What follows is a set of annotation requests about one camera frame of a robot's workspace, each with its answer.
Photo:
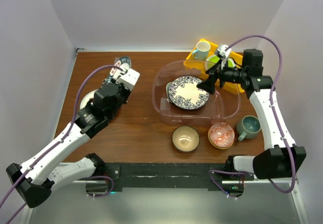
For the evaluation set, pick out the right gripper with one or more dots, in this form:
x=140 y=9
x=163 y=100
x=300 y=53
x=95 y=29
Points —
x=208 y=86

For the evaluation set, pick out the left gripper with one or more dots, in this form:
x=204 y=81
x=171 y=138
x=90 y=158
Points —
x=126 y=91

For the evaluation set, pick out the teal rim lettered plate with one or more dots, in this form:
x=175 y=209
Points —
x=124 y=63

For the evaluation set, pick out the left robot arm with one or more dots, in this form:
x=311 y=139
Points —
x=38 y=177

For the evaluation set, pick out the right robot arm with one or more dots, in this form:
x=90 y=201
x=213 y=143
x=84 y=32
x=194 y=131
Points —
x=281 y=157

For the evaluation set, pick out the clear plastic bin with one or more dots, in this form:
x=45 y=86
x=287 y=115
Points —
x=221 y=106

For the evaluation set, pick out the yellow plastic tray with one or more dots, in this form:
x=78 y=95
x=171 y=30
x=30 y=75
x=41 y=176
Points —
x=214 y=48

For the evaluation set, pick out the light blue mug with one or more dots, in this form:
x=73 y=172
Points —
x=202 y=50

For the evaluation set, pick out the white flower plate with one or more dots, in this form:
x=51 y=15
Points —
x=88 y=98

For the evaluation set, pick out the red patterned bowl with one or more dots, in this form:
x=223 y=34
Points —
x=221 y=135

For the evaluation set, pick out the teal ceramic mug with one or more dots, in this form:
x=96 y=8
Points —
x=248 y=128

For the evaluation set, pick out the cream black bowl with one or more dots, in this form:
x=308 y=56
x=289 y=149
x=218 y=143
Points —
x=185 y=139

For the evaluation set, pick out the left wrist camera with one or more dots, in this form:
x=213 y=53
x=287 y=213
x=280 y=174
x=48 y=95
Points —
x=128 y=77

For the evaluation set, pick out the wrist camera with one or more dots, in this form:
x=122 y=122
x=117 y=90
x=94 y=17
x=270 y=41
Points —
x=128 y=77
x=223 y=52

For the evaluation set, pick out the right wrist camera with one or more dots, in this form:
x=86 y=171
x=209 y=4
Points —
x=223 y=52

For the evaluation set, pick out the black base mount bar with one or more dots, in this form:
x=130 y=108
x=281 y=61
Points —
x=173 y=175

